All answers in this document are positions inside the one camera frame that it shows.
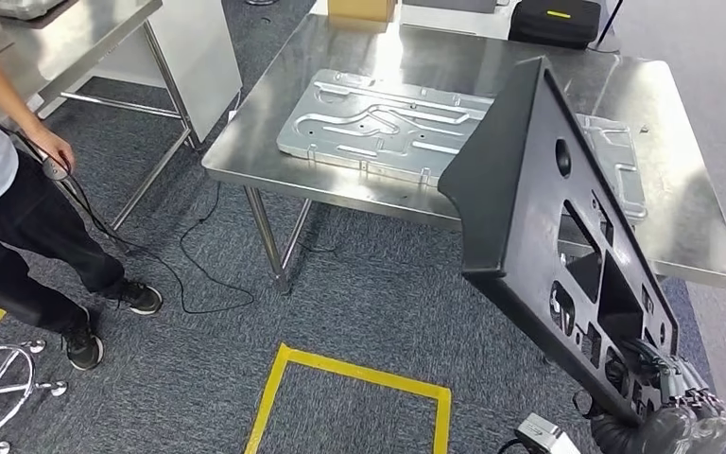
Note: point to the person's hand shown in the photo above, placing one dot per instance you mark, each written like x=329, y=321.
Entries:
x=53, y=143

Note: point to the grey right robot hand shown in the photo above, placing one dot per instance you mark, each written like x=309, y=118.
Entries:
x=682, y=432

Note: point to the small grey handheld device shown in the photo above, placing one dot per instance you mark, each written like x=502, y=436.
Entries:
x=56, y=169

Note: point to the black plastic plate bracket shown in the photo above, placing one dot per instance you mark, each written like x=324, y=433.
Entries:
x=513, y=157

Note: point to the stainless steel workbench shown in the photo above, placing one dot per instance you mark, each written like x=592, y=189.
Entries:
x=682, y=188

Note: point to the person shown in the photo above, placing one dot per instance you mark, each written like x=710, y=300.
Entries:
x=25, y=232

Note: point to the grey metal plate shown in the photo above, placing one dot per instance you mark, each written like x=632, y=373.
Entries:
x=25, y=7

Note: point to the stamped silver metal plate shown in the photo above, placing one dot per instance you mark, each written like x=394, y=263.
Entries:
x=369, y=125

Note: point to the brown cardboard box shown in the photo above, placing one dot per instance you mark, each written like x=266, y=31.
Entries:
x=360, y=9

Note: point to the black pole stand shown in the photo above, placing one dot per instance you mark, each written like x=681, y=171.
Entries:
x=606, y=37

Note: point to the white desk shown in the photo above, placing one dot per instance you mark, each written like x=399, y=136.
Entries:
x=457, y=24

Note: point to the black case with yellow label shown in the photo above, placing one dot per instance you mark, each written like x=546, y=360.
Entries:
x=554, y=25

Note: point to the white table with metal frame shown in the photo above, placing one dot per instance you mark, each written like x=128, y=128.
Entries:
x=200, y=69

